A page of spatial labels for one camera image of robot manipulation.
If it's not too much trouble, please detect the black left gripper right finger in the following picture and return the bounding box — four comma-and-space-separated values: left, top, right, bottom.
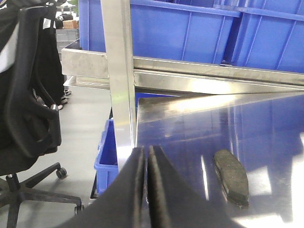
147, 145, 241, 228

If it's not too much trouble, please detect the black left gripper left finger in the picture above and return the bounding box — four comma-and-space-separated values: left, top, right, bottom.
58, 148, 145, 228

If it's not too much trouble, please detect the blue plastic crate left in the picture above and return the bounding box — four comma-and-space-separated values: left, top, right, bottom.
78, 0, 240, 64

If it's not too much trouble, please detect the blue crate under table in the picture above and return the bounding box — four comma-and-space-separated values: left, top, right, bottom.
94, 119, 119, 195

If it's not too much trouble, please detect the stainless steel rack frame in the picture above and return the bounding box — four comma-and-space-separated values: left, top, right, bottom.
62, 0, 304, 168

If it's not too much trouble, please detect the dark grey brake pad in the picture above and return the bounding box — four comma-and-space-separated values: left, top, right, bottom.
213, 149, 249, 208

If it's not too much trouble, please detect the blue plastic crate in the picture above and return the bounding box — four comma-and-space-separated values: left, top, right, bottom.
78, 0, 240, 64
220, 0, 304, 73

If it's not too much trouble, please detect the blue plastic crate right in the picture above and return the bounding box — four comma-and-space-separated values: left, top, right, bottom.
220, 0, 304, 73

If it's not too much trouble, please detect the black office chair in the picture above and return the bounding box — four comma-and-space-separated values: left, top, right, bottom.
0, 5, 84, 228

